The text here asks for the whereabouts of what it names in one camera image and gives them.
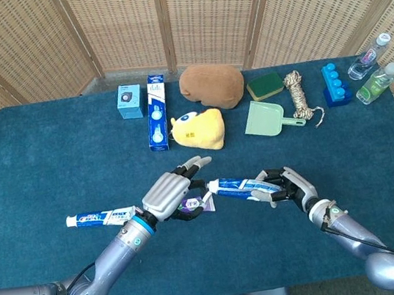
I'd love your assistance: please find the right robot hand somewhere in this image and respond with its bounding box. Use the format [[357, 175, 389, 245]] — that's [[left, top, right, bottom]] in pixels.
[[247, 162, 321, 221]]

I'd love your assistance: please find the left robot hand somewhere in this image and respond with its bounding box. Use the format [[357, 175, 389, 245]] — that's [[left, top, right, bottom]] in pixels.
[[136, 154, 221, 227]]

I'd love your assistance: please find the blue and white toothpaste tube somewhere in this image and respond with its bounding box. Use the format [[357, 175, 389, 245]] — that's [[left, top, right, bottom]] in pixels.
[[205, 169, 283, 208]]

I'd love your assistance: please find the purple toothpaste tube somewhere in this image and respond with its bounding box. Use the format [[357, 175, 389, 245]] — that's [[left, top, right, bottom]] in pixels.
[[174, 192, 217, 218]]

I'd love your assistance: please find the Crest toothpaste tube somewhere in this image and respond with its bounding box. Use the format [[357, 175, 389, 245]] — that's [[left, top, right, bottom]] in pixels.
[[65, 204, 138, 233]]

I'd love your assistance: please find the blue toothpaste carton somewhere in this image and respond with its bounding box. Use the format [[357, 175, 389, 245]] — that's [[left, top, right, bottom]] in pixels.
[[138, 73, 176, 154]]

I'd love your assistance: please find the yellow plush toy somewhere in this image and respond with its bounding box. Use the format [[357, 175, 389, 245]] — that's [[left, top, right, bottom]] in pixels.
[[169, 106, 228, 156]]

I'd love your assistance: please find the light green dustpan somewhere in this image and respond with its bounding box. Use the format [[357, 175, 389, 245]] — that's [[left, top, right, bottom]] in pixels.
[[240, 93, 308, 142]]

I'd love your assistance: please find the teal table cover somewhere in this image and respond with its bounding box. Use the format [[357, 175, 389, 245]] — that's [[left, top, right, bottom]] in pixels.
[[0, 48, 394, 295]]

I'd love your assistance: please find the light blue small box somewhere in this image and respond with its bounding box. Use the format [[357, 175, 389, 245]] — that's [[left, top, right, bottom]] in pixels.
[[114, 82, 146, 122]]

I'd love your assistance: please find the blue toy building block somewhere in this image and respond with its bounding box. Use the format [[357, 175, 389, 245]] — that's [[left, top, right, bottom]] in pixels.
[[319, 60, 354, 109]]

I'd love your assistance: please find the green and yellow sponge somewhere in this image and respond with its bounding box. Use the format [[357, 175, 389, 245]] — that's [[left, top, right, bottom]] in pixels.
[[244, 70, 287, 103]]

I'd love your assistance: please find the brown plush toy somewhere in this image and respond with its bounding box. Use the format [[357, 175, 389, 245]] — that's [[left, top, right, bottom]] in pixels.
[[175, 58, 249, 116]]

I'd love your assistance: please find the green liquid bottle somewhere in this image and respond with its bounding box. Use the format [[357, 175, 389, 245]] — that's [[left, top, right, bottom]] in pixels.
[[351, 62, 394, 106]]

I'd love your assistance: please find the clear water bottle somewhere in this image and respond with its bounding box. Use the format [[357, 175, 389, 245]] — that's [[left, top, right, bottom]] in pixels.
[[342, 32, 394, 82]]

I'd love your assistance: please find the wicker folding screen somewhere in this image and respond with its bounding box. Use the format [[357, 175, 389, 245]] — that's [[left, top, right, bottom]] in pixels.
[[0, 0, 394, 259]]

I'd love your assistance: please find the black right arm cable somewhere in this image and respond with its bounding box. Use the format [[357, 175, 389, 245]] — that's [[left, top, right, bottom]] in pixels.
[[319, 199, 394, 295]]

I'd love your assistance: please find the beige rope bundle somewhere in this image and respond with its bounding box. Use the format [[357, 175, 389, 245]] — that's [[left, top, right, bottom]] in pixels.
[[282, 67, 327, 133]]

